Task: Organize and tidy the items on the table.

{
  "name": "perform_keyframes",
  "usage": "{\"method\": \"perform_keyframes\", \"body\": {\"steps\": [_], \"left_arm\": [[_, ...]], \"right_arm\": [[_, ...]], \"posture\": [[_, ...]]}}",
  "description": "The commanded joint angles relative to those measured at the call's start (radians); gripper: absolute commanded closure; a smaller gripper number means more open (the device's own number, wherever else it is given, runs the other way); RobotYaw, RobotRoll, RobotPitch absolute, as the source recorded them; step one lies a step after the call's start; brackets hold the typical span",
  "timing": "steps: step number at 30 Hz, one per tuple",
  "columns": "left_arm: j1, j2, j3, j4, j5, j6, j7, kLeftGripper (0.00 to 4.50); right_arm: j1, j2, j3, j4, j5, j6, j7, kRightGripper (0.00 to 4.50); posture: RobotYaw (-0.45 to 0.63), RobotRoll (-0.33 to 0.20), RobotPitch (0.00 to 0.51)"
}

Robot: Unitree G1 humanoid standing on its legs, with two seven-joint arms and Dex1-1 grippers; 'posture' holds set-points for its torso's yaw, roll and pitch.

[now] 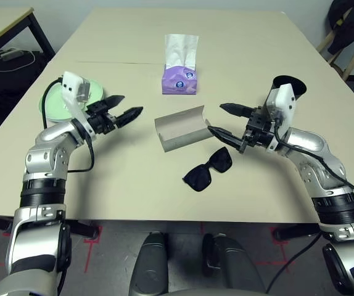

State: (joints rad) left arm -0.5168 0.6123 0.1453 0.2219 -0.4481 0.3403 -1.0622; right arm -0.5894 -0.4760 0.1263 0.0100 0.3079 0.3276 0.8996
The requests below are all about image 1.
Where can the beige side table black frame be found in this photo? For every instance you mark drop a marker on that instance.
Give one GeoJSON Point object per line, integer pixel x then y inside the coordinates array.
{"type": "Point", "coordinates": [1, 21]}

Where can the black plastic cup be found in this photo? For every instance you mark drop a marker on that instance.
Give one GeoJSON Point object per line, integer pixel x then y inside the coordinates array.
{"type": "Point", "coordinates": [288, 81]}

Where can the grey robot right leg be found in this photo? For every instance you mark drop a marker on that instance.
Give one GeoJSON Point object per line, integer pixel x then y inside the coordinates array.
{"type": "Point", "coordinates": [235, 268]}

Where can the purple tissue pack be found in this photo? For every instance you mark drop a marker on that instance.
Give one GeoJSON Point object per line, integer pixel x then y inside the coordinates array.
{"type": "Point", "coordinates": [180, 81]}

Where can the black jacket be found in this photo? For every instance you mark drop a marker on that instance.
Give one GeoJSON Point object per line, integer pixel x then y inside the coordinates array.
{"type": "Point", "coordinates": [349, 34]}

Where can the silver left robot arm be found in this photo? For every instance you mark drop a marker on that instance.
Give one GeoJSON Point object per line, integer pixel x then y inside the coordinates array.
{"type": "Point", "coordinates": [50, 135]}

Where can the green plastic plate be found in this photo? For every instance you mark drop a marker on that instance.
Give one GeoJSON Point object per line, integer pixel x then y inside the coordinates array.
{"type": "Point", "coordinates": [53, 105]}

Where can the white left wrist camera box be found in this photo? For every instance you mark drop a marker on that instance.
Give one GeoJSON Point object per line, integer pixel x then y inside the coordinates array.
{"type": "Point", "coordinates": [70, 83]}

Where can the grey glasses case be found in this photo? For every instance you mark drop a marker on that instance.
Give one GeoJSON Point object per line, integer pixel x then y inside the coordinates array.
{"type": "Point", "coordinates": [183, 129]}

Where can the grey power adapter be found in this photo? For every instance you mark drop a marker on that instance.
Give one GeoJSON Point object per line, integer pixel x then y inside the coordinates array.
{"type": "Point", "coordinates": [10, 54]}

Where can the grey robot leg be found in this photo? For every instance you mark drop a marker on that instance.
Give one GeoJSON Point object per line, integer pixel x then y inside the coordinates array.
{"type": "Point", "coordinates": [235, 268]}
{"type": "Point", "coordinates": [150, 268]}

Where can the black sunglasses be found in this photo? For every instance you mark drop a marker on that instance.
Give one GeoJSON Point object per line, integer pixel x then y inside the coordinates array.
{"type": "Point", "coordinates": [204, 175]}

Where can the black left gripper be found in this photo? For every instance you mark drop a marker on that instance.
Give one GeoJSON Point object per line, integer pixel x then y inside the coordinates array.
{"type": "Point", "coordinates": [100, 118]}

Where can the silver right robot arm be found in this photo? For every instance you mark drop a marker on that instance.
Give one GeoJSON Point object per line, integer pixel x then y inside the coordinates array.
{"type": "Point", "coordinates": [312, 145]}

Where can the grey robot left leg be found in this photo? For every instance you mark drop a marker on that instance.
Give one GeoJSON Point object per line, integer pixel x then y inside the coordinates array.
{"type": "Point", "coordinates": [150, 268]}

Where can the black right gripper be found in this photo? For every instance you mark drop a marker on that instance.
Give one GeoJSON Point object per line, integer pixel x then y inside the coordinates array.
{"type": "Point", "coordinates": [258, 129]}

